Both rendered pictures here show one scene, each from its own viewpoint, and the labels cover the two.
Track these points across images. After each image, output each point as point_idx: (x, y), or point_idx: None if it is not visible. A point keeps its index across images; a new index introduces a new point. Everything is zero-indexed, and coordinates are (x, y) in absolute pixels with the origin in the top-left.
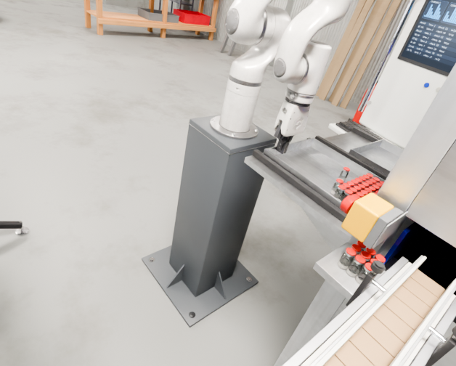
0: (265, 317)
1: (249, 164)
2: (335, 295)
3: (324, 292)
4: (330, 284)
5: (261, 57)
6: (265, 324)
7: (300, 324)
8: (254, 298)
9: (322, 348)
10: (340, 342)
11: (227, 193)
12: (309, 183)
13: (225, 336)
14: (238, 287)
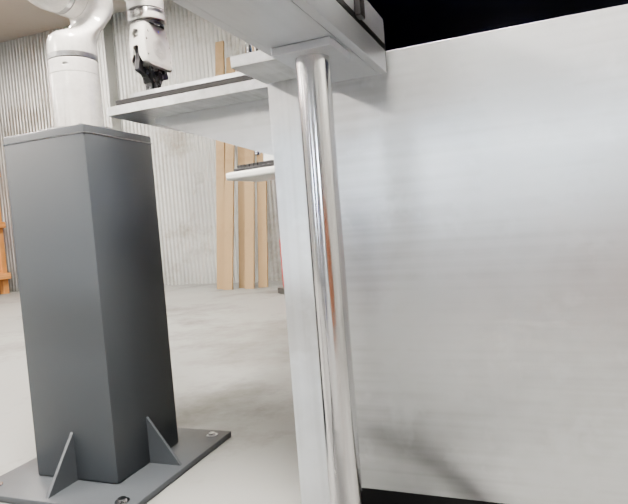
0: (266, 457)
1: (116, 112)
2: (293, 158)
3: (281, 170)
4: (256, 62)
5: (84, 25)
6: (271, 463)
7: (284, 260)
8: (234, 450)
9: None
10: None
11: (104, 212)
12: (201, 82)
13: (205, 499)
14: (198, 448)
